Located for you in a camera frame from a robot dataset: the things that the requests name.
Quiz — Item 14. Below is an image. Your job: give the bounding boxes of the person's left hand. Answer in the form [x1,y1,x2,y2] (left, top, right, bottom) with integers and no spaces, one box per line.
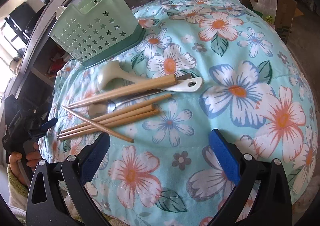
[9,142,42,187]

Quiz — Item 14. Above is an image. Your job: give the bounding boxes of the cardboard box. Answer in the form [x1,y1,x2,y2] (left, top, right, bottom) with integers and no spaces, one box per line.
[242,0,303,43]

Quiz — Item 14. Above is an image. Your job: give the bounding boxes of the floral blue quilt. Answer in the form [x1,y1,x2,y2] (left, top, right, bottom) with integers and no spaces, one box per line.
[40,0,318,225]

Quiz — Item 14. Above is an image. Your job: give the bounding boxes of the white shopping bag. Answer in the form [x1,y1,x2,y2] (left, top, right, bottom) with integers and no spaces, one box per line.
[249,0,278,29]

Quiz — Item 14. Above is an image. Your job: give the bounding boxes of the white ceramic soup spoon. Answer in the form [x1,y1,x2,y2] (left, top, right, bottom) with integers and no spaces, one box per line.
[97,60,203,92]

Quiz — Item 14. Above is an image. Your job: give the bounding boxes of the wooden chopstick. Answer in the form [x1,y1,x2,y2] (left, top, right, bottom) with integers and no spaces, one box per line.
[68,75,177,109]
[57,106,160,140]
[57,104,155,137]
[61,105,135,144]
[57,93,172,137]

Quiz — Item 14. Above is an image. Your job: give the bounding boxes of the green star utensil holder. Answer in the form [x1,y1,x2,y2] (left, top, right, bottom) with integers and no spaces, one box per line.
[49,0,145,67]

